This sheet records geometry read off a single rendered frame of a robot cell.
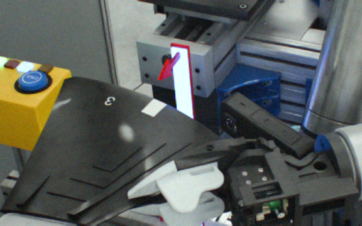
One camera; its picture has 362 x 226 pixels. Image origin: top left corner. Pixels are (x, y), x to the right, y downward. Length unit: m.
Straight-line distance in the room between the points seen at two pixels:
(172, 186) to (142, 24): 2.67
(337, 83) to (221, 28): 0.55
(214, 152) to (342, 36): 0.21
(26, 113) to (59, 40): 0.96
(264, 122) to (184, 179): 0.11
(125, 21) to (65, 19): 1.36
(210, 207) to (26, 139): 0.45
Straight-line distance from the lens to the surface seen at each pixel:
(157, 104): 0.90
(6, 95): 1.14
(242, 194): 0.72
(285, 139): 0.79
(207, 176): 0.75
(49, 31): 2.03
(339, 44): 0.87
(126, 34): 3.33
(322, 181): 0.76
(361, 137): 0.77
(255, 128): 0.80
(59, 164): 0.81
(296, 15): 1.50
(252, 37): 1.44
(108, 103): 0.89
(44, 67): 1.17
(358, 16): 0.85
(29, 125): 1.14
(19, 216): 0.77
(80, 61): 2.18
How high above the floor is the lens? 1.70
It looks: 37 degrees down
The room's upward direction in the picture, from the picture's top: 6 degrees counter-clockwise
